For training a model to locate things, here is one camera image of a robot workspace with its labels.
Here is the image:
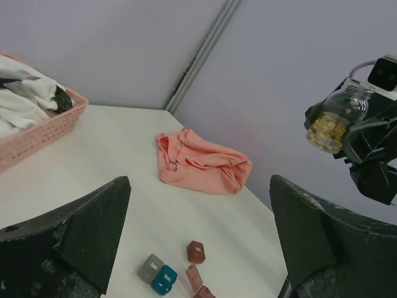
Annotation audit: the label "teal pill box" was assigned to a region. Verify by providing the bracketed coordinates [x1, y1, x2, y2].
[151, 264, 178, 296]

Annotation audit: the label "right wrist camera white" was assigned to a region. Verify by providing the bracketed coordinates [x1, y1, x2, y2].
[367, 55, 397, 94]

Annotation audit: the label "pink shirt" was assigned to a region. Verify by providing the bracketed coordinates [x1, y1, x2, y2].
[156, 127, 252, 195]

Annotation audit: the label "white cloth in basket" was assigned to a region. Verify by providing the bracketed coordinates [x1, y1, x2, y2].
[1, 55, 74, 138]

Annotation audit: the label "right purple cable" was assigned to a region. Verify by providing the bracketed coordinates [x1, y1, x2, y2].
[349, 58, 378, 80]

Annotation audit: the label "pink plastic basket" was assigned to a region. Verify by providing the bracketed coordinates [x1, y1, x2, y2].
[1, 53, 89, 171]

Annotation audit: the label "grey pill box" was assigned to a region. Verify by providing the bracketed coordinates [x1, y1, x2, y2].
[137, 254, 164, 284]

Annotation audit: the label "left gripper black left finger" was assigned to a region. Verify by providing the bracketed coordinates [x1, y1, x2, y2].
[1, 176, 132, 297]

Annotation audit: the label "glass pill bottle yellow pills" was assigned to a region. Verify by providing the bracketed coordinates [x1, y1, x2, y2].
[306, 78, 375, 154]

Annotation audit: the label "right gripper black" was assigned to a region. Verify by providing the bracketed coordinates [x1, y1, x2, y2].
[304, 93, 396, 205]

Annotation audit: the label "red pill box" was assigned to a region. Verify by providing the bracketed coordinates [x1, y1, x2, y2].
[187, 241, 206, 264]
[185, 264, 216, 298]

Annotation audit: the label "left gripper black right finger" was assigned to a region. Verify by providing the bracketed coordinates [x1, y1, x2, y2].
[269, 175, 396, 297]

